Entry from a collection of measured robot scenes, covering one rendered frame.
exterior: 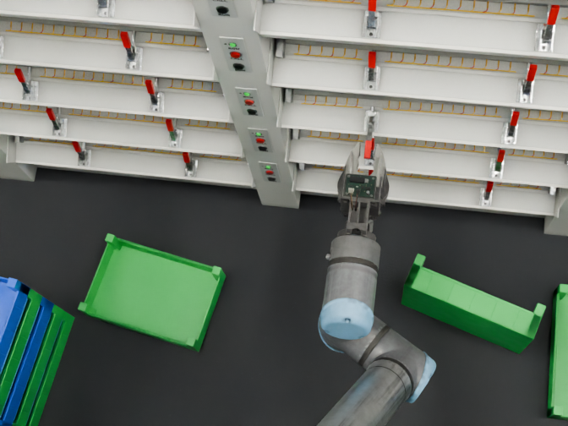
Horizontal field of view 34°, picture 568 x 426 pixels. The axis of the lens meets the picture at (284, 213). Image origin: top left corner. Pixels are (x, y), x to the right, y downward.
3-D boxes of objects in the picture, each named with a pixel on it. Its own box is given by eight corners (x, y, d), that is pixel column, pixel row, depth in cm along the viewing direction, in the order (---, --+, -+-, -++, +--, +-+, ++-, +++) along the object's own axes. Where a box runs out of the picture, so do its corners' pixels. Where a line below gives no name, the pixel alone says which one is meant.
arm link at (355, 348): (354, 371, 178) (361, 353, 166) (307, 335, 181) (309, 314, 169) (384, 334, 181) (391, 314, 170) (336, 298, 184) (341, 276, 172)
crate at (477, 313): (519, 354, 220) (531, 324, 222) (533, 339, 200) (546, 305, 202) (401, 303, 226) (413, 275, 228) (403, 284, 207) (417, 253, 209)
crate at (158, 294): (226, 275, 232) (221, 267, 224) (199, 352, 226) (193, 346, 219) (116, 241, 237) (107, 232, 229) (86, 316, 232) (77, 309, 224)
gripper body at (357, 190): (384, 172, 169) (377, 233, 164) (383, 193, 177) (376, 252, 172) (342, 169, 170) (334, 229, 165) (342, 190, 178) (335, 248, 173)
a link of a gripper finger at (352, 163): (360, 131, 175) (361, 174, 172) (360, 146, 181) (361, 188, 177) (343, 131, 176) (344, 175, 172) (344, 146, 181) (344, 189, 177)
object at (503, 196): (551, 214, 219) (561, 219, 205) (296, 188, 226) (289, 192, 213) (562, 128, 217) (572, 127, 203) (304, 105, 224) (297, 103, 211)
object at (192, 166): (258, 185, 227) (248, 188, 214) (21, 161, 235) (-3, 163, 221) (265, 101, 225) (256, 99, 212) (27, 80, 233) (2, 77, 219)
